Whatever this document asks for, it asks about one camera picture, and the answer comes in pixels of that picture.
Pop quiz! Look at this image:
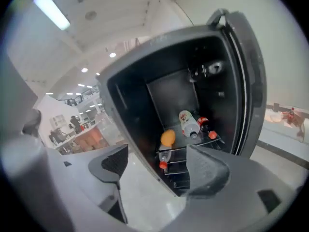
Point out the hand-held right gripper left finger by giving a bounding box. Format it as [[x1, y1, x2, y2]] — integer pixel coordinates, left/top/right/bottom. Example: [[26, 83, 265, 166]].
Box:
[[45, 143, 129, 224]]

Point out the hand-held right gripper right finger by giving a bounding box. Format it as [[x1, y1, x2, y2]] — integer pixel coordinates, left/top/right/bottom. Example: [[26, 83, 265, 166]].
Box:
[[166, 144, 303, 232]]

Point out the orange fruit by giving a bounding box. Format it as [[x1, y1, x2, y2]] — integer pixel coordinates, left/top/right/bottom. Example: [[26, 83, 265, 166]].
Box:
[[160, 129, 176, 147]]

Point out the black mini fridge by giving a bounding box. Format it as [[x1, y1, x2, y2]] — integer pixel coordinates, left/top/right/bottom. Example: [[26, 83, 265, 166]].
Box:
[[96, 8, 267, 198]]

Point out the clear bottle red cap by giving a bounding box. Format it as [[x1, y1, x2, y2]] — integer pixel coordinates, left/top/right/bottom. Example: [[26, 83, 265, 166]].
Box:
[[157, 148, 173, 170]]

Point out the dark cola bottle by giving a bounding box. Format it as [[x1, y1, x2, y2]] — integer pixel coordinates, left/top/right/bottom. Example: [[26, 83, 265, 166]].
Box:
[[197, 116, 218, 140]]

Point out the white label bottle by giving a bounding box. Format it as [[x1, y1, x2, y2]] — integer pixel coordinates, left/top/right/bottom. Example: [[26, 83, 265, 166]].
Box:
[[178, 110, 201, 140]]

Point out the brown bag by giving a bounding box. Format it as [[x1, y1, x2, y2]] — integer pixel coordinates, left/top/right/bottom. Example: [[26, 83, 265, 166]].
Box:
[[281, 107, 308, 144]]

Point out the long ceiling light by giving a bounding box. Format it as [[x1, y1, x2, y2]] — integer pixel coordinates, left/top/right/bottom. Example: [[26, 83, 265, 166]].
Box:
[[33, 0, 71, 31]]

